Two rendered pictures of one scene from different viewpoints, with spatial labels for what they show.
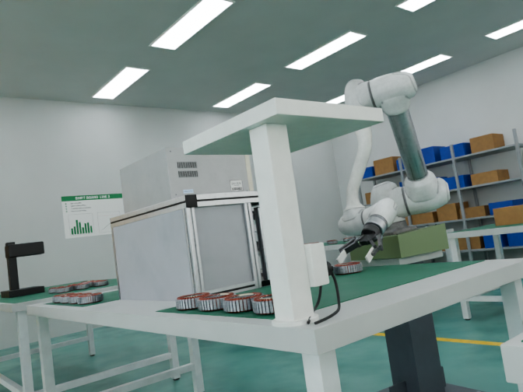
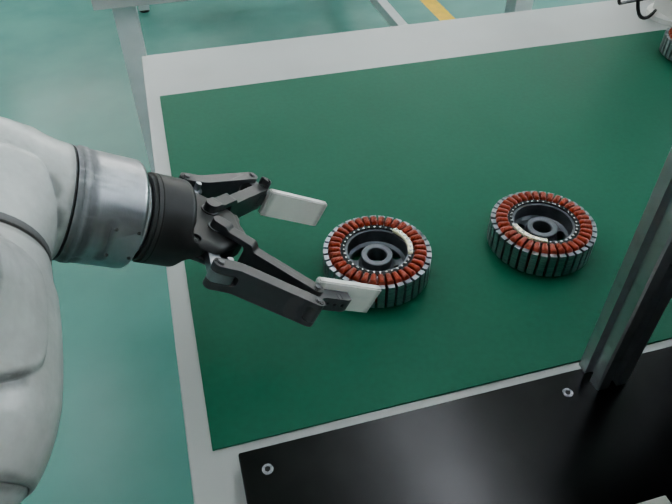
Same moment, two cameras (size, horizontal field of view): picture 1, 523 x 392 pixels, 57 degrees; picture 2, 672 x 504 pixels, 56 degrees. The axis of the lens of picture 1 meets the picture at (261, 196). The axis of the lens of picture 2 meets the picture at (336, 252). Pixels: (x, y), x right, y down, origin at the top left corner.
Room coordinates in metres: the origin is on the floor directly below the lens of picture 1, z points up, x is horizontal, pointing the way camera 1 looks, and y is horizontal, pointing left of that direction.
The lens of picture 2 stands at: (2.35, -0.14, 1.22)
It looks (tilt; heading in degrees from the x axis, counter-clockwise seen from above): 43 degrees down; 204
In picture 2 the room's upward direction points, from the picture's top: straight up
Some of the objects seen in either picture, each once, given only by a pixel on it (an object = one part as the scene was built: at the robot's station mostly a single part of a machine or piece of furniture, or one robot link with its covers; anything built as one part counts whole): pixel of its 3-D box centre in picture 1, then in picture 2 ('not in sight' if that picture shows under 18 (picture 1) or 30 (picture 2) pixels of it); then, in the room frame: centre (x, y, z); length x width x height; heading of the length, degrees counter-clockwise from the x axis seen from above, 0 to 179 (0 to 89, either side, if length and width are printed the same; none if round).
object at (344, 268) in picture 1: (347, 267); (376, 259); (1.90, -0.29, 0.77); 0.11 x 0.11 x 0.04
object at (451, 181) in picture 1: (458, 182); not in sight; (8.03, -3.29, 1.38); 0.42 x 0.42 x 0.20; 38
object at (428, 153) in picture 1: (429, 156); not in sight; (8.37, -3.00, 1.92); 0.42 x 0.42 x 0.28; 41
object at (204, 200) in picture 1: (191, 209); not in sight; (2.05, 0.31, 1.09); 0.68 x 0.44 x 0.05; 40
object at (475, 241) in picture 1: (475, 239); not in sight; (7.96, -3.36, 0.42); 0.40 x 0.36 x 0.28; 130
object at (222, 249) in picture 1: (223, 250); not in sight; (1.75, 0.16, 0.91); 0.28 x 0.03 x 0.32; 130
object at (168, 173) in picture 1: (184, 181); not in sight; (2.06, 0.32, 1.22); 0.44 x 0.39 x 0.20; 40
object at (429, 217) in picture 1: (428, 217); not in sight; (8.54, -2.87, 0.87); 0.42 x 0.40 x 0.18; 39
